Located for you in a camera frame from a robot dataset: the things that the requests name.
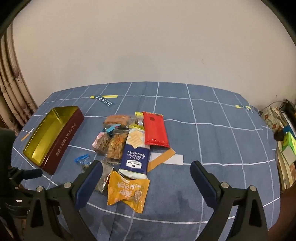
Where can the beige curtain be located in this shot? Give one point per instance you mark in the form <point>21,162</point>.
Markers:
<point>17,104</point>

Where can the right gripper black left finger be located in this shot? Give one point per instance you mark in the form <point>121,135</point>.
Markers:
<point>42,220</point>

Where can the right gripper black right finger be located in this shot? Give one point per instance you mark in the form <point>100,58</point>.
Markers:
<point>249,221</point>

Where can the red gold toffee tin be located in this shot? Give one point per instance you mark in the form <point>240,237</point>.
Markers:
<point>52,136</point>

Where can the yellow edged clear snack packet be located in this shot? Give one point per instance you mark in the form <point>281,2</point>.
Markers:
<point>137,121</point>

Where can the pink patterned snack packet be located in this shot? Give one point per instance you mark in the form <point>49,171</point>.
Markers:
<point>101,142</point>

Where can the orange white tape marker left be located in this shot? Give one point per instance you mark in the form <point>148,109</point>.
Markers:
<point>27,134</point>

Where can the red snack packet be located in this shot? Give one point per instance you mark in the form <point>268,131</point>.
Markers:
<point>154,130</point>

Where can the orange snack packet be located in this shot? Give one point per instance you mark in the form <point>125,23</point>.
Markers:
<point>131,192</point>

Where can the brown cake snack packet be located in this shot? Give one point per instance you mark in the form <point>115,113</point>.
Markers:
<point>122,120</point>

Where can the orange white tape marker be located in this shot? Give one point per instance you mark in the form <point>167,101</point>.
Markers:
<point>27,134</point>
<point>168,157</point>

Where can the yellow label tape right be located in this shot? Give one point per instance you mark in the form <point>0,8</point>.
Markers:
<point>248,108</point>

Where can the blue candy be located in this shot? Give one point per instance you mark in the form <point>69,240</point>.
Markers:
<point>83,160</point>

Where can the small blue snack packet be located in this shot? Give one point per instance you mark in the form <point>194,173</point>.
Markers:
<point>109,129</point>

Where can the clear dark seed packet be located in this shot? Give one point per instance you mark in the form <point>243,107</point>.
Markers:
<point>104,179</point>

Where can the clutter pile beside table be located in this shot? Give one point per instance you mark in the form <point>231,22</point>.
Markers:
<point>281,120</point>

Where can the navy white cracker packet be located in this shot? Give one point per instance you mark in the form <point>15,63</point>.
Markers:
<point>135,157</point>

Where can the twisted dough snack packet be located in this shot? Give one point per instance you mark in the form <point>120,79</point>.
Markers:
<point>116,145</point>

